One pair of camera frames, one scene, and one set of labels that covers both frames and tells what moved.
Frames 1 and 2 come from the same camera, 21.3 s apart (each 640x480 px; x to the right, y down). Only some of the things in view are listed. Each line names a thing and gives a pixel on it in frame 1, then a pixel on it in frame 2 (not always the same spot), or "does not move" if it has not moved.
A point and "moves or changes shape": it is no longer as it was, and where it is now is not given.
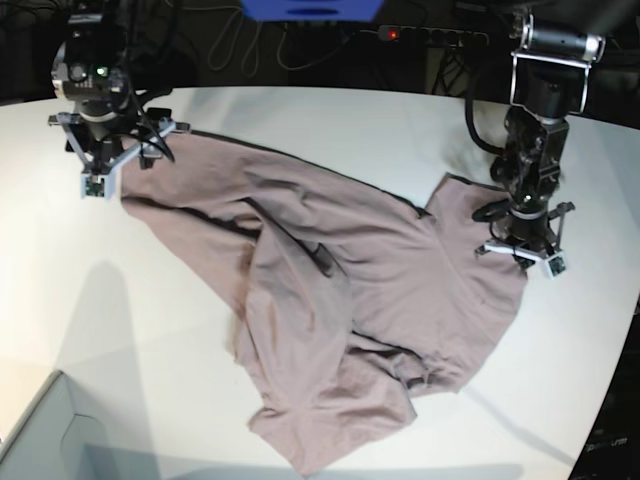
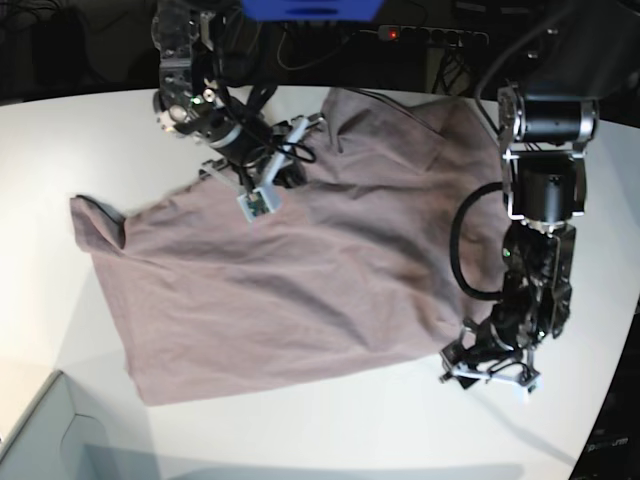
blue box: (312, 10) does not move
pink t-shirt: (345, 304) moves or changes shape
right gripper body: (527, 232) -> (497, 346)
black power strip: (432, 35) does not move
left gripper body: (103, 134) -> (264, 152)
